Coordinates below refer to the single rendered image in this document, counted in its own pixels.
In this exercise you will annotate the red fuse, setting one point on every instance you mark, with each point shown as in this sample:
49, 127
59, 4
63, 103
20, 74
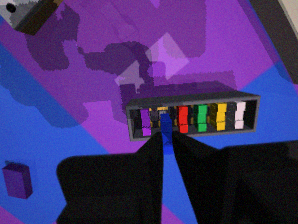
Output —
182, 112

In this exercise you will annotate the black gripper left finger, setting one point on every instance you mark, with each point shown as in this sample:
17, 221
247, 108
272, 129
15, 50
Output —
139, 173

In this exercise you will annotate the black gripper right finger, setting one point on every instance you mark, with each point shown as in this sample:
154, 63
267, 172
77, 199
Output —
210, 174

